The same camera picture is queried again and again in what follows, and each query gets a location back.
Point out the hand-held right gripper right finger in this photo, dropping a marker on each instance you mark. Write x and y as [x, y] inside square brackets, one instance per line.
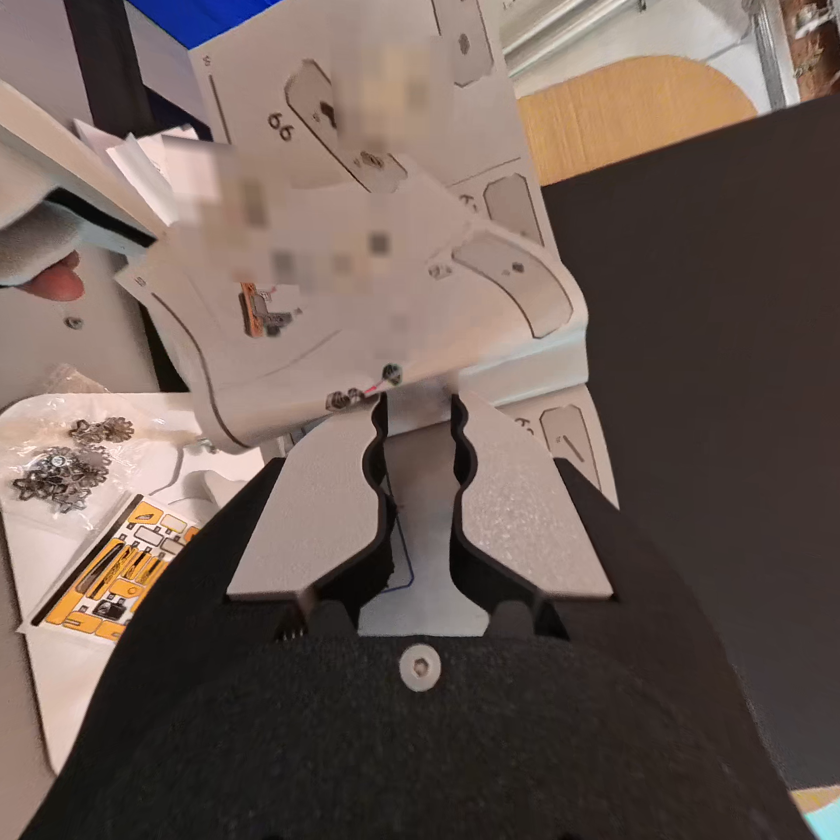
[531, 525]

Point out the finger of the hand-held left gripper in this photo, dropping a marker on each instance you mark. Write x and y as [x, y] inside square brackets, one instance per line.
[46, 151]
[115, 241]

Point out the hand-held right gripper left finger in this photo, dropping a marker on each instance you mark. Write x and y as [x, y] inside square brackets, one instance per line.
[315, 518]

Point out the blue plastic bin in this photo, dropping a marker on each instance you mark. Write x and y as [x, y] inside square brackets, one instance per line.
[190, 19]

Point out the lego instruction booklet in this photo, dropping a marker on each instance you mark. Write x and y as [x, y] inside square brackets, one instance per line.
[407, 315]

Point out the person's left hand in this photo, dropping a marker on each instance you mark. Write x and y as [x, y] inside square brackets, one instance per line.
[62, 282]

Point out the orange printed leaflet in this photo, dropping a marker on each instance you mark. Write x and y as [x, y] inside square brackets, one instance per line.
[111, 577]

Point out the dark flat panel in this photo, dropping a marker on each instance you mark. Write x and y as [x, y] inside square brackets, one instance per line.
[709, 394]

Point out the clear bag of black parts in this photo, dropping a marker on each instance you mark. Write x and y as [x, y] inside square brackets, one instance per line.
[65, 466]

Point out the white oval tray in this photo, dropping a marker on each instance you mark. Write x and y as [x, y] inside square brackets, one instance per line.
[39, 590]

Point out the round wooden board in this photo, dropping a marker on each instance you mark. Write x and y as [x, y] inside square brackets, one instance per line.
[623, 111]

